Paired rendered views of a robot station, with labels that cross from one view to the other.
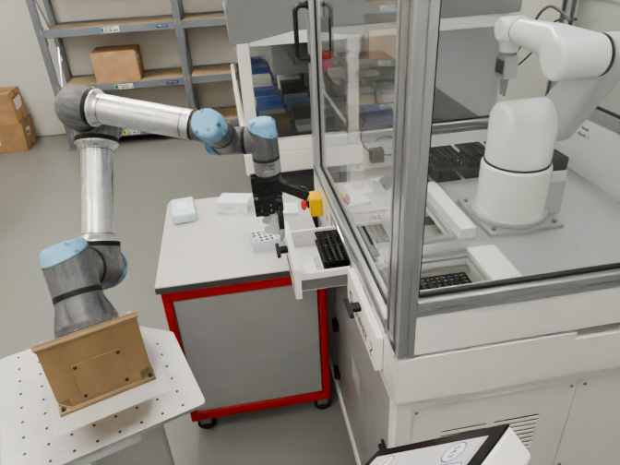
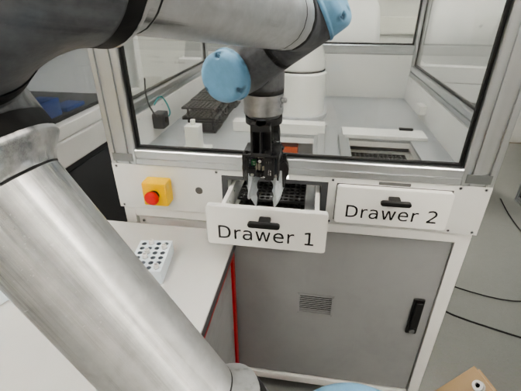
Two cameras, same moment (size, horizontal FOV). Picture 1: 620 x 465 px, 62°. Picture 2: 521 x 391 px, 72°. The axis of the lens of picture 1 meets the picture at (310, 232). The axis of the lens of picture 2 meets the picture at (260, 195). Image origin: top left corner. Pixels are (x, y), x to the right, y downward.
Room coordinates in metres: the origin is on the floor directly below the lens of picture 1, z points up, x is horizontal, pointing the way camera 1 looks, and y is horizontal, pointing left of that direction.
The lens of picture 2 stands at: (1.12, 0.75, 1.36)
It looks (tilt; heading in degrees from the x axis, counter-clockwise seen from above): 29 degrees down; 287
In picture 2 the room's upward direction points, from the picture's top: straight up
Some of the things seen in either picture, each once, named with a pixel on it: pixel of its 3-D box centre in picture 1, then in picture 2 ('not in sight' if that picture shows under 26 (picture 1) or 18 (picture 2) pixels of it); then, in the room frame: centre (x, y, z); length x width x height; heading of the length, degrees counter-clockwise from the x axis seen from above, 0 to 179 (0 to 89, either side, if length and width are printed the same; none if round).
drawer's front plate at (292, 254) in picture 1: (291, 257); (265, 227); (1.32, 0.06, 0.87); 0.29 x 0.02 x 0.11; 8
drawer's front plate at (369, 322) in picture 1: (363, 315); (391, 207); (1.02, -0.13, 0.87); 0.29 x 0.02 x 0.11; 8
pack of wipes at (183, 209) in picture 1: (183, 209); not in sight; (1.85, 0.51, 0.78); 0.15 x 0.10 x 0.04; 15
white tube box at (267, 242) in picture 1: (268, 239); (151, 261); (1.59, 0.15, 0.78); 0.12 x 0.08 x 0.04; 106
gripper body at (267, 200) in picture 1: (268, 193); (263, 146); (1.31, 0.11, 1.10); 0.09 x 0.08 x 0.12; 98
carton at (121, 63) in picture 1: (118, 64); not in sight; (5.04, 1.73, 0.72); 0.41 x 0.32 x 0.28; 97
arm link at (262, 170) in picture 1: (267, 166); (265, 104); (1.31, 0.11, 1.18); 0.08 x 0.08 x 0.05
